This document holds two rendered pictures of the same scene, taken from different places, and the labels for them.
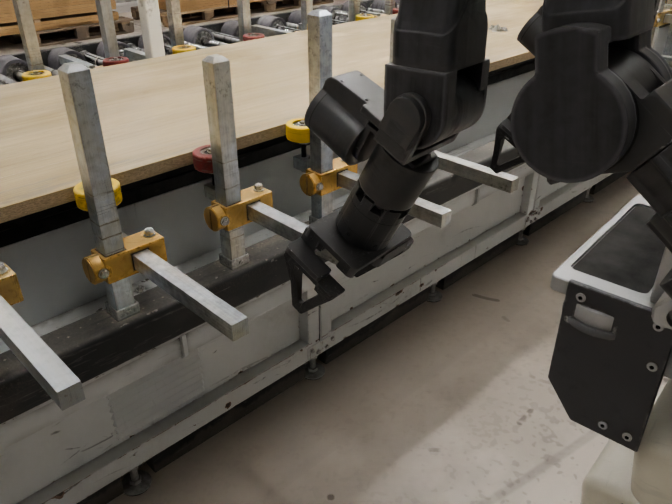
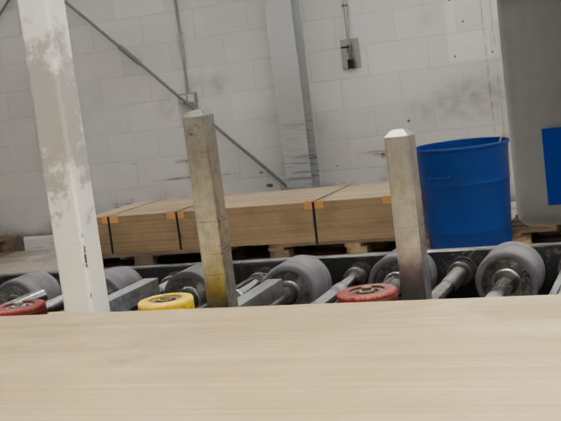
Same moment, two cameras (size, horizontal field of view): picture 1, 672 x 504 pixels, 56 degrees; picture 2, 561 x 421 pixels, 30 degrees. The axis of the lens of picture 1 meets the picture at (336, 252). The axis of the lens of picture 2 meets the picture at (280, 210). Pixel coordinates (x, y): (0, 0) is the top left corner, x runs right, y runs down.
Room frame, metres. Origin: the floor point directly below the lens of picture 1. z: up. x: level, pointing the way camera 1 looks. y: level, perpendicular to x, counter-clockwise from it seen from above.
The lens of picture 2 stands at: (1.77, -0.90, 1.20)
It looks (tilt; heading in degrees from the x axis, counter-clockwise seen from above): 7 degrees down; 66
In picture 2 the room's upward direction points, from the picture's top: 7 degrees counter-clockwise
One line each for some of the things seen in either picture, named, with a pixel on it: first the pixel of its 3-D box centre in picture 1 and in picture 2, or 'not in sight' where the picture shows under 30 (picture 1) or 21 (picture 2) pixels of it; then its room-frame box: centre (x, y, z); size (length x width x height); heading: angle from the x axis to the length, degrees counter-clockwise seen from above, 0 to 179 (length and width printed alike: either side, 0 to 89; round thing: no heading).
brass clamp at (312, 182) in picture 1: (328, 176); not in sight; (1.31, 0.02, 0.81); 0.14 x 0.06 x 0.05; 135
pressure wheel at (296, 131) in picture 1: (303, 145); not in sight; (1.39, 0.08, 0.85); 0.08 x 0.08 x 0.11
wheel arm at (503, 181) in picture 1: (435, 159); not in sight; (1.43, -0.24, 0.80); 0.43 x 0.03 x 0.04; 45
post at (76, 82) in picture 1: (102, 210); not in sight; (0.94, 0.39, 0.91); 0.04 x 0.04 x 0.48; 45
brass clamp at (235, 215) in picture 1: (238, 208); not in sight; (1.13, 0.19, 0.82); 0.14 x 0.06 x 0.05; 135
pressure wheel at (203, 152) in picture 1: (214, 174); not in sight; (1.22, 0.25, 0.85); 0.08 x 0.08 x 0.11
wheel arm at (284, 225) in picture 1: (276, 222); not in sight; (1.08, 0.11, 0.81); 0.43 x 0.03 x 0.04; 45
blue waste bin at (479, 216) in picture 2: not in sight; (468, 200); (5.16, 4.12, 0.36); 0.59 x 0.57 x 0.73; 45
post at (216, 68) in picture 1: (227, 182); not in sight; (1.11, 0.21, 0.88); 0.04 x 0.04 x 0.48; 45
